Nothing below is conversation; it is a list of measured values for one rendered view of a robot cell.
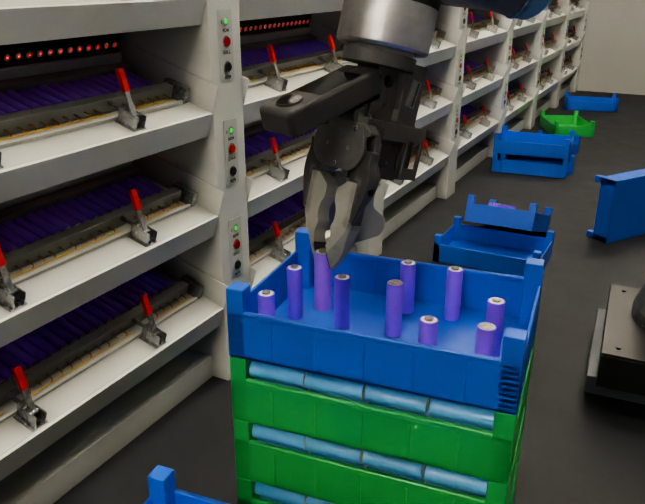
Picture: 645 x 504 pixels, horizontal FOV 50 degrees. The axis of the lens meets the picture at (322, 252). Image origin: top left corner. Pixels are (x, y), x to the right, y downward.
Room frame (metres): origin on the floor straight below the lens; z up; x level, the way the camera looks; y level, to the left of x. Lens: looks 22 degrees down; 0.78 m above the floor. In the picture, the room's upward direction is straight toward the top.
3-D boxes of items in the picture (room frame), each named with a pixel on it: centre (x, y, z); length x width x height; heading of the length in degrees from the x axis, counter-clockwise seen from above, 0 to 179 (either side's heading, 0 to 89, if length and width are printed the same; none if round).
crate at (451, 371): (0.69, -0.08, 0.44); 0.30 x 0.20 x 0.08; 69
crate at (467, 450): (0.69, -0.08, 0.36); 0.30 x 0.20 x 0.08; 69
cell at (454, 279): (0.73, -0.15, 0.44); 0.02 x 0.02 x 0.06
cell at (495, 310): (0.65, -0.18, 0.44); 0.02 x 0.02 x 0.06
